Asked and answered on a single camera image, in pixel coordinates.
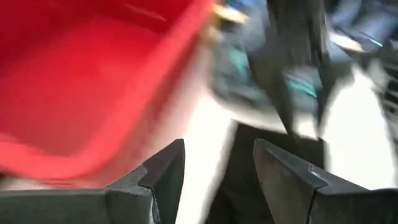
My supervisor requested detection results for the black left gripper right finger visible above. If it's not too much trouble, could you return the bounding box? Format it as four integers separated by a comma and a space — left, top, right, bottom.
252, 138, 369, 224

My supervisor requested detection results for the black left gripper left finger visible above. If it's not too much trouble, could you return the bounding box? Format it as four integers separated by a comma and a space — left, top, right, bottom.
104, 138, 186, 224

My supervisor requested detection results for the black garment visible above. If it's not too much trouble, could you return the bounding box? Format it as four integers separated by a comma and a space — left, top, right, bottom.
205, 0, 332, 224

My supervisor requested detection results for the turquoise garment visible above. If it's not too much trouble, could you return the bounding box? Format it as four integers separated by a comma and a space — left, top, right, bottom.
228, 48, 320, 99

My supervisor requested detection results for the grey striped garment with label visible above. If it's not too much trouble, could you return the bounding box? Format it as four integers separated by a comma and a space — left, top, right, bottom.
284, 65, 324, 110

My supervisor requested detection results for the red plastic laundry bin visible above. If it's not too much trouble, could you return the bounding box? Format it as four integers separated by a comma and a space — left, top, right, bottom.
0, 0, 218, 189

